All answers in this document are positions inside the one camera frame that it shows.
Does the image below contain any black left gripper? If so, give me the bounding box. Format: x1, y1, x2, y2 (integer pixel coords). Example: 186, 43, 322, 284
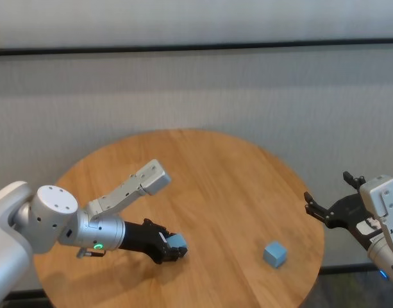
118, 218, 188, 265

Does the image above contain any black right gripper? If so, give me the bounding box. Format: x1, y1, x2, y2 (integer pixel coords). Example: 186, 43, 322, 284
303, 171, 385, 250

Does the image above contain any blue cube block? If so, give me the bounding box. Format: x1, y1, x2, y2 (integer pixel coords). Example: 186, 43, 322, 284
167, 233, 188, 250
263, 240, 288, 270

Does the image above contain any black horizontal wall rail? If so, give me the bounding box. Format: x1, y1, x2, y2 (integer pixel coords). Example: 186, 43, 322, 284
0, 37, 393, 57

